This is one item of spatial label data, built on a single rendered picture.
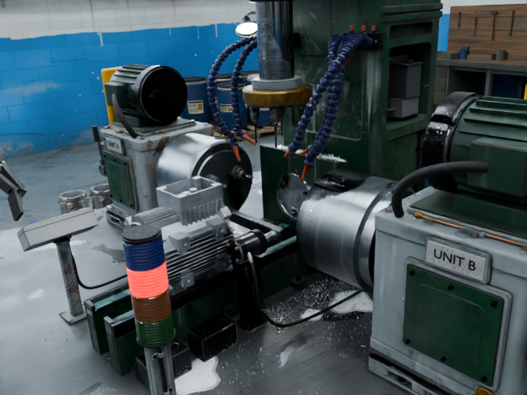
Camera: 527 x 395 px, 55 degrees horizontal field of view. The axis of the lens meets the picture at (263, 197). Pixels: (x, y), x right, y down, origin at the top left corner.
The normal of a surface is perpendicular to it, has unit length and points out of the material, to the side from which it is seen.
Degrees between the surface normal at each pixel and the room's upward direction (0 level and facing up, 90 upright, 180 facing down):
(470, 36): 90
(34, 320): 0
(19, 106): 90
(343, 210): 51
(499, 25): 90
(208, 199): 90
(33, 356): 0
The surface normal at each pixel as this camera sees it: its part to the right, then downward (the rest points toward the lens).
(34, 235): 0.57, -0.25
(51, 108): 0.53, 0.28
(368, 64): -0.74, 0.27
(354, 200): -0.47, -0.60
